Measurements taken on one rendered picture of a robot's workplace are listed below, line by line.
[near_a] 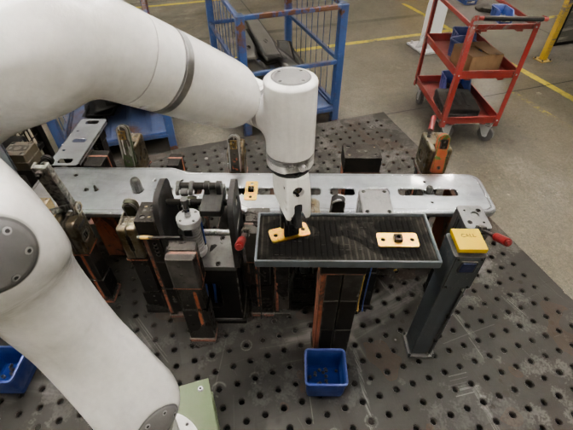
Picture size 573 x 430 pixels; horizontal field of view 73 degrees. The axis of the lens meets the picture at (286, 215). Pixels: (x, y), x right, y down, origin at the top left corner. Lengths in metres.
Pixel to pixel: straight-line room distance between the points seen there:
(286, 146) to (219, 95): 0.20
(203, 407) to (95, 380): 0.52
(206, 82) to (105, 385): 0.38
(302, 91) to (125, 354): 0.43
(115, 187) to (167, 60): 0.91
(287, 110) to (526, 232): 2.38
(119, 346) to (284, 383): 0.67
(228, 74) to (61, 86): 0.18
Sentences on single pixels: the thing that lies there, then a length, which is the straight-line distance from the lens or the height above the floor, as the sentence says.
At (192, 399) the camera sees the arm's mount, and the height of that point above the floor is 0.80.
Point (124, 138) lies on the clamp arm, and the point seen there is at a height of 1.08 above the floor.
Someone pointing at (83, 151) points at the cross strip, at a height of 1.00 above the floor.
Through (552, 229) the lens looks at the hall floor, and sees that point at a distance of 2.95.
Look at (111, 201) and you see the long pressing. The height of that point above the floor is 1.00.
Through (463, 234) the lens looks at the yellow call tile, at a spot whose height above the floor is 1.16.
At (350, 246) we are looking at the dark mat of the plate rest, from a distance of 0.81.
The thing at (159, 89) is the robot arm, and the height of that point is 1.59.
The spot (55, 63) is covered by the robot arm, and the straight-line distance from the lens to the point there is 0.36.
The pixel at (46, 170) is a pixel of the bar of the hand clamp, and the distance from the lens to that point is 1.06.
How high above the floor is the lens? 1.76
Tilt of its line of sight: 44 degrees down
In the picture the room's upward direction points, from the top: straight up
